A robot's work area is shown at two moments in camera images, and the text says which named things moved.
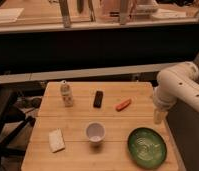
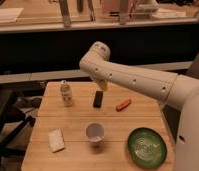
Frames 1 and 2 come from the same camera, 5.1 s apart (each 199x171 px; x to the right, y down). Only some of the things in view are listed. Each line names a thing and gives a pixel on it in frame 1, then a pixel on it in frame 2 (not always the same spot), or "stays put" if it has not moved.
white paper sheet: (7, 14) stays put
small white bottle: (66, 91) stays put
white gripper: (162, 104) → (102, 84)
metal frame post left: (65, 13) stays put
